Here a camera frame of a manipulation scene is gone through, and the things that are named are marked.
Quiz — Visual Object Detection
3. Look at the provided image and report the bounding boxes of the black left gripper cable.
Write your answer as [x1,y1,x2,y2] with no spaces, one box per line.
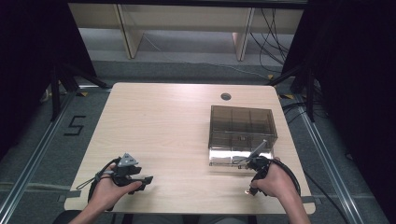
[76,158,121,203]

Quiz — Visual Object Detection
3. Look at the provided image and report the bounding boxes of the person's left hand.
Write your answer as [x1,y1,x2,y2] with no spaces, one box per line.
[88,163,143,213]

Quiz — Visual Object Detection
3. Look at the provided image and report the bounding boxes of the black metal stand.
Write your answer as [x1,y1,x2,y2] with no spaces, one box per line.
[49,62,110,123]
[266,62,316,123]

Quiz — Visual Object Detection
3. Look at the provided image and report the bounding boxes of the brown transparent compartment box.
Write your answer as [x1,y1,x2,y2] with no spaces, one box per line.
[207,105,279,168]

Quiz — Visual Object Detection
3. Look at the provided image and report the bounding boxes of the dark curtain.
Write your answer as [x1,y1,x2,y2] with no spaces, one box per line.
[0,0,98,161]
[281,0,396,218]

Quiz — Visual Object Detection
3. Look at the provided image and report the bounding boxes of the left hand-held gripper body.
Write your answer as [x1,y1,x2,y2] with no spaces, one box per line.
[111,152,143,188]

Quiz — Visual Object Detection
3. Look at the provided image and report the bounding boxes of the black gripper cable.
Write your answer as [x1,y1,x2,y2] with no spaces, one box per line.
[76,158,121,203]
[269,158,302,198]

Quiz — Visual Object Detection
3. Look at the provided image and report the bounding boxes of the black floor cables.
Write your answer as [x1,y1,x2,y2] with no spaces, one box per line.
[248,8,292,75]

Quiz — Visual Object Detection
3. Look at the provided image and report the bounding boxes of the person's right hand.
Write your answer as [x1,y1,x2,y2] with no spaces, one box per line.
[249,156,298,201]

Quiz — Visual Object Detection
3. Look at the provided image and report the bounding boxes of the aluminium floor rail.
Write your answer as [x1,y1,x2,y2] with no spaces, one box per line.
[292,94,368,224]
[0,87,111,223]

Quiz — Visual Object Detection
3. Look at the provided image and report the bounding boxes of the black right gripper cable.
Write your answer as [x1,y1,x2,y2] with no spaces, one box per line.
[269,158,302,198]

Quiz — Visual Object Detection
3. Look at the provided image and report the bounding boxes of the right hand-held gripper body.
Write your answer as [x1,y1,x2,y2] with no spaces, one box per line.
[247,139,273,197]

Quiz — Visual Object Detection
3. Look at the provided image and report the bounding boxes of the person's lap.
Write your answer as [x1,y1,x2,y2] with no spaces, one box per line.
[58,210,260,224]

